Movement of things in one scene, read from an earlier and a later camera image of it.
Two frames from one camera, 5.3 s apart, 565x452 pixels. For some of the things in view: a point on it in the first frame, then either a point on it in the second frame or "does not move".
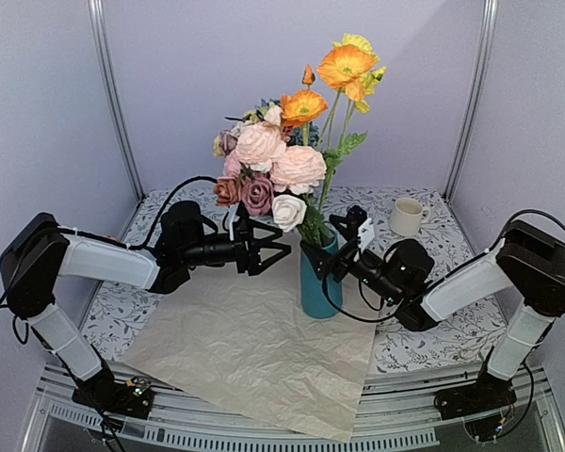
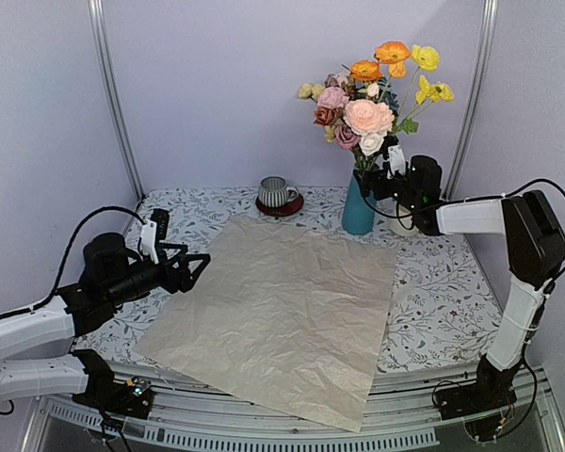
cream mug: x=408 y=216 does not move
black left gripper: x=243 y=255 to x=187 y=282
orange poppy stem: x=342 y=65 to x=391 y=53
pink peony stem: x=297 y=169 to x=367 y=118
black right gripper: x=344 y=259 to x=379 y=177
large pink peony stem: x=232 y=166 to x=332 y=97
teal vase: x=314 y=298 to x=359 y=212
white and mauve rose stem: x=255 y=194 to x=363 y=146
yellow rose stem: x=250 y=116 to x=313 y=91
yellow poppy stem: x=347 y=141 to x=426 y=57
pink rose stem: x=227 y=141 to x=335 y=81
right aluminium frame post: x=475 y=98 does not move
